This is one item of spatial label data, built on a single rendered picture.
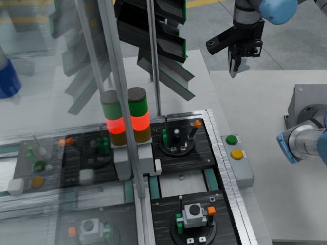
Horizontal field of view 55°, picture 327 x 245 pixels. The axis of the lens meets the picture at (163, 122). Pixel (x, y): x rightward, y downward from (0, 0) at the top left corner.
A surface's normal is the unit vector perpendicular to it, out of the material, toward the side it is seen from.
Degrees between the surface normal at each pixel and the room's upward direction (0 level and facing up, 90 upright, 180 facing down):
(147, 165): 90
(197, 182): 0
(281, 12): 90
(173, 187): 0
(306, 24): 0
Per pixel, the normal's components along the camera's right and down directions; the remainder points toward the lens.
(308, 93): -0.07, 0.04
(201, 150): -0.04, -0.68
